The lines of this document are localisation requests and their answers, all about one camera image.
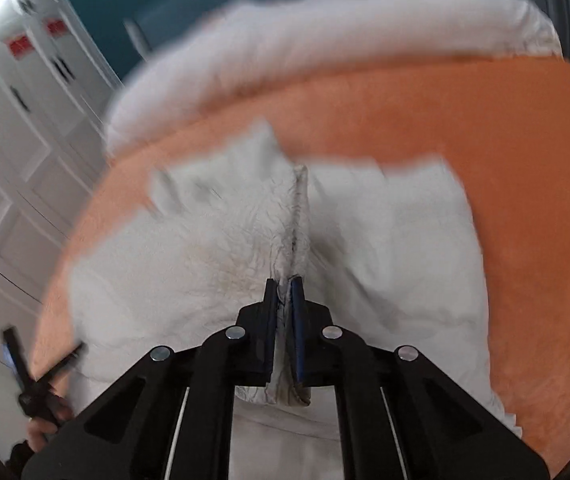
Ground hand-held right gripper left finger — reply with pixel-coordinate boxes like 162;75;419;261
21;278;279;480

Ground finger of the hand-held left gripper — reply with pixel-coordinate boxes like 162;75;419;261
2;327;34;401
39;342;88;388

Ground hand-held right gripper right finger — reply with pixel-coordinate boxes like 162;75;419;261
285;275;551;480

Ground person's left hand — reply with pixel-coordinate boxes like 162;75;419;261
26;405;76;447

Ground white wardrobe with red labels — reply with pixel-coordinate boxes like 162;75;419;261
0;0;126;461

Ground orange bed sheet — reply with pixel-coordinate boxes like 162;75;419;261
30;57;570;480

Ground white duvet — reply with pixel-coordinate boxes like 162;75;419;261
102;0;563;156

